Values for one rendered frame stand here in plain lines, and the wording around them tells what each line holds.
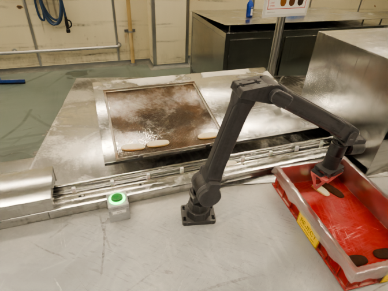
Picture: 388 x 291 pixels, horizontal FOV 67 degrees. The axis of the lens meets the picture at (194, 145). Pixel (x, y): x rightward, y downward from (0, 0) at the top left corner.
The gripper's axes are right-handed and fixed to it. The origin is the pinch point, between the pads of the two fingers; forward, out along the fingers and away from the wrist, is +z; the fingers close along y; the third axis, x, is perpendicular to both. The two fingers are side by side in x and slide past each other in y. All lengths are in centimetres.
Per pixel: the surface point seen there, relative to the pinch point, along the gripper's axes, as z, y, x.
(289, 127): -2.6, 19.6, 33.6
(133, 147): 1, -54, 56
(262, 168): 1.9, -12.0, 19.9
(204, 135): -1, -23, 48
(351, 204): 3.9, 5.6, -11.3
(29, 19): 28, -33, 419
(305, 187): 4.7, -1.8, 4.5
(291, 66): 23, 170, 148
